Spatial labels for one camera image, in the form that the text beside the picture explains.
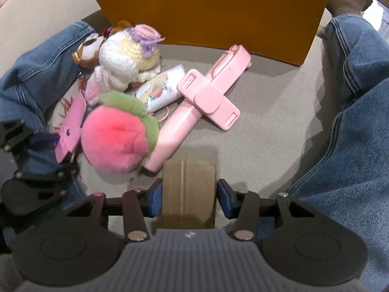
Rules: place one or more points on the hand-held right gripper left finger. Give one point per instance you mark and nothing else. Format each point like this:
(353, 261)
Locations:
(155, 200)

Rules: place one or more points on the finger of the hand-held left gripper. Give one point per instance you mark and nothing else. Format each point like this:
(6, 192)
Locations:
(15, 137)
(33, 188)

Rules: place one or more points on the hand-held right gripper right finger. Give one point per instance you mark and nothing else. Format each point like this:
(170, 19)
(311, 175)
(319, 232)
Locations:
(223, 200)

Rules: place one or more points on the tan cardboard box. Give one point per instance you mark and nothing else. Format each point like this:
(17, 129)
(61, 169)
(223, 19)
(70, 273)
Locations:
(188, 188)

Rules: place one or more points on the white peach-print tube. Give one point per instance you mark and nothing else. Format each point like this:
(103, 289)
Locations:
(161, 88)

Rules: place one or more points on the pink selfie stick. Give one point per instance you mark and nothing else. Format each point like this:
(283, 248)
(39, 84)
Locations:
(212, 79)

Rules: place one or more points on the orange storage box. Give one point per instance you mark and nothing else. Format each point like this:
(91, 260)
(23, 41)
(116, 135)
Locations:
(212, 15)

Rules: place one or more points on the person's left jeans leg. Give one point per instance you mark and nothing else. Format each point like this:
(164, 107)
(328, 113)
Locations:
(36, 73)

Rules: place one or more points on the person's jeans leg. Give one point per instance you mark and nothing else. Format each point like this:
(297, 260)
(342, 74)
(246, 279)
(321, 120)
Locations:
(36, 73)
(349, 158)

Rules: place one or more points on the pink plush peach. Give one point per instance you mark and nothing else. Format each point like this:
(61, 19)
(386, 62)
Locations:
(112, 137)

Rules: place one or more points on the beige sofa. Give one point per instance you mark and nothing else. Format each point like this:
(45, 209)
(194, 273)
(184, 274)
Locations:
(273, 112)

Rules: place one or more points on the brown plush toy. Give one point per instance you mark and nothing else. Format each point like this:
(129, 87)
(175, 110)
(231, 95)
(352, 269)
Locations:
(86, 50)

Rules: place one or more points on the white crocheted doll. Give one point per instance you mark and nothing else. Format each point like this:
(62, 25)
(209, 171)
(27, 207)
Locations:
(121, 57)

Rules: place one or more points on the person's right jeans leg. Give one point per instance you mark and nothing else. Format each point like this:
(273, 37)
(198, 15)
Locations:
(349, 158)

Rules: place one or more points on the person's brown socked foot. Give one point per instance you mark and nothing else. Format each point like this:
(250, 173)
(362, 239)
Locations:
(349, 3)

